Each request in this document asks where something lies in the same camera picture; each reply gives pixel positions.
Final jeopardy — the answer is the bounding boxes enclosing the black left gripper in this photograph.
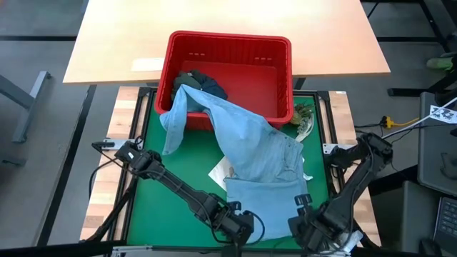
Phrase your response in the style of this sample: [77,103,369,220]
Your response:
[214,201,255,246]

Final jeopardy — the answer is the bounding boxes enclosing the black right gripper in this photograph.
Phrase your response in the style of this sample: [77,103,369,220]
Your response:
[288,193,349,251]

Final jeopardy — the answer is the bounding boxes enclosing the light blue jeans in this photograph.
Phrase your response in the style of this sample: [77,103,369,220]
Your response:
[159,84,310,183]

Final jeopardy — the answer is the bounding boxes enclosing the dark green garment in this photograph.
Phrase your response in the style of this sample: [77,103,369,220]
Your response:
[173,70,203,94]

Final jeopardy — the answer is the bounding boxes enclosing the red plastic laundry bin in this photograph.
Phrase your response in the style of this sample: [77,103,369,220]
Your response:
[154,30,294,131]

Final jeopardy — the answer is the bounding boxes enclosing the white printed tote bag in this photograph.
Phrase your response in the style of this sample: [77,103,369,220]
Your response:
[208,112,315,192]

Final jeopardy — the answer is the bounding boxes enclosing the clear spray bottle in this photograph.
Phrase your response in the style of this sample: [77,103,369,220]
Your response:
[331,230,364,254]

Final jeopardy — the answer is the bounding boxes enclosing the artificial succulent plant pot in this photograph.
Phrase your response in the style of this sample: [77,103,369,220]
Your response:
[289,101,315,126]

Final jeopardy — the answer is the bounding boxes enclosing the navy garment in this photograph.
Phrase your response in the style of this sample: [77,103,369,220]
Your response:
[192,69,229,101]

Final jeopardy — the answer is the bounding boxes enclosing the grey cabinet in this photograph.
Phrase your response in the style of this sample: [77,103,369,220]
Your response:
[417,91,457,198]

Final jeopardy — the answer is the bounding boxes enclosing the dark keypad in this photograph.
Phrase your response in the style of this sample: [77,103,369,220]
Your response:
[433,196,457,254]

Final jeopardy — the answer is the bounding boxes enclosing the black desk foot bar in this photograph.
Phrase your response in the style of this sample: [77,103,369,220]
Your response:
[388,71,457,97]
[37,84,98,247]

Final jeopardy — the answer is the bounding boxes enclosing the white printed tag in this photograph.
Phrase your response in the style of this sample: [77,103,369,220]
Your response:
[429,104,457,125]

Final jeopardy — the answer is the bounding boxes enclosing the white desk label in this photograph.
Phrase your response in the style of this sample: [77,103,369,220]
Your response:
[131,57,165,72]

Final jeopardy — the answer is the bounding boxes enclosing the person's foot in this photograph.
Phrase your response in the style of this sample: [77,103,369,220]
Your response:
[426,56,457,71]

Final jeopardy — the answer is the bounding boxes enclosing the light wooden desk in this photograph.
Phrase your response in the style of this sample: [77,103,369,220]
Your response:
[63,0,392,86]

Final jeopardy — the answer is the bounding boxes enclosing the grey metal table leg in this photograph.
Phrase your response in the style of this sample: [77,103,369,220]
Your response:
[0,70,53,143]

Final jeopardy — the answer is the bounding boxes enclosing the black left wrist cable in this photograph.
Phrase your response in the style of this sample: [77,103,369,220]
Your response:
[246,210,266,246]

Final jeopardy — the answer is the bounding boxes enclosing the black aluminium table frame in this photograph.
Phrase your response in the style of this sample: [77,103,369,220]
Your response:
[85,85,381,257]

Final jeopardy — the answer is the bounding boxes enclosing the yellow plug and cable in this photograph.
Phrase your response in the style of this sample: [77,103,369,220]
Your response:
[383,116,423,130]

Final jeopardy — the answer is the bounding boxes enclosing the white cable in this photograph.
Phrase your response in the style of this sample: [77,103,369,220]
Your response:
[381,96,457,140]

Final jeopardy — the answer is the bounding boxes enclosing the black floor cable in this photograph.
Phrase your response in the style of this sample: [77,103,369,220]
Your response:
[87,155,124,201]

